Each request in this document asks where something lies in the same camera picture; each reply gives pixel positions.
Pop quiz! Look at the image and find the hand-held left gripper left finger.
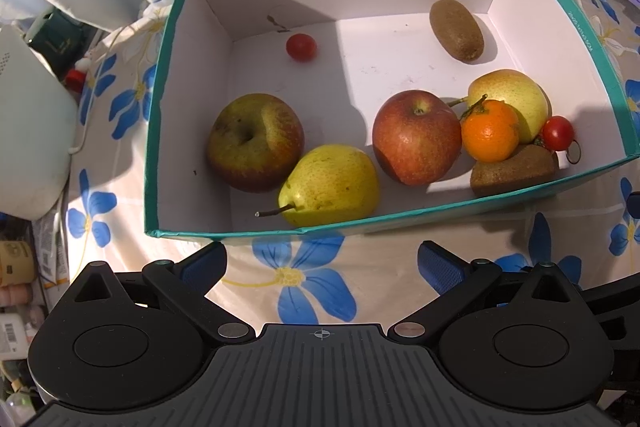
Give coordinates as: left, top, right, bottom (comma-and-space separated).
75, 241, 257, 344

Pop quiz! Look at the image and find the pink bottle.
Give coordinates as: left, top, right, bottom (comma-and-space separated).
0, 284, 46, 308

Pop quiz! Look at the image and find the red cherry tomato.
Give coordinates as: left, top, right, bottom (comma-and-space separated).
537, 116, 574, 152
286, 33, 317, 62

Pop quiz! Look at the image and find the small yellow pear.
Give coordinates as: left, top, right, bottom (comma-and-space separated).
450, 69, 551, 145

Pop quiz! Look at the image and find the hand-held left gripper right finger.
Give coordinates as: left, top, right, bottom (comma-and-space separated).
387, 243, 571, 344

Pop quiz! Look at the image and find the orange mandarin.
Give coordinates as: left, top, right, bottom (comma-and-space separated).
460, 96, 521, 162

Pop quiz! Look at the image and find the plump brown kiwi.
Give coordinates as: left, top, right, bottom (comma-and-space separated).
470, 144, 560, 196

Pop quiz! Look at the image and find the white bottle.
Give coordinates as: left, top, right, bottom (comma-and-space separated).
0, 312, 47, 357

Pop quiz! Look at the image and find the teal cardboard box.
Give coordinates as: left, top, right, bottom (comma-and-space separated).
144, 0, 640, 242

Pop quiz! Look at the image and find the dark green mug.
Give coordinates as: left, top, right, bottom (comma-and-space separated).
24, 7, 90, 74

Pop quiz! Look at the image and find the printed paper packet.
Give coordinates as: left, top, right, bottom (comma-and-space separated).
32, 207, 72, 291

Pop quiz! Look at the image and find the floral tablecloth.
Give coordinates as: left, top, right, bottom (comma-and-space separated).
65, 0, 640, 327

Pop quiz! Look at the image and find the red apple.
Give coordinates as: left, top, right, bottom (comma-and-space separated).
372, 90, 462, 186

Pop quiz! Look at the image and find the small red object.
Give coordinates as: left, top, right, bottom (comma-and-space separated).
65, 57, 97, 92

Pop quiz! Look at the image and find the green russet apple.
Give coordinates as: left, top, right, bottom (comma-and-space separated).
207, 93, 306, 194

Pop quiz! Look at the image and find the large yellow pear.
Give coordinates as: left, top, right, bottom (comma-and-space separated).
255, 144, 381, 229

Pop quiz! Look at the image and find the elongated brown kiwi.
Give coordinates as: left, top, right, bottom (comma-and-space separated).
429, 0, 485, 61

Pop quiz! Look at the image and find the white cable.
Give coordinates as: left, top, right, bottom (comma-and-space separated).
69, 26, 128, 154

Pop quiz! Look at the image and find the white router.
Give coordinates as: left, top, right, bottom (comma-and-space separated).
0, 24, 80, 222

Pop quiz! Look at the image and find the yellow jar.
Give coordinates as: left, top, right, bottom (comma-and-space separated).
0, 241, 36, 285

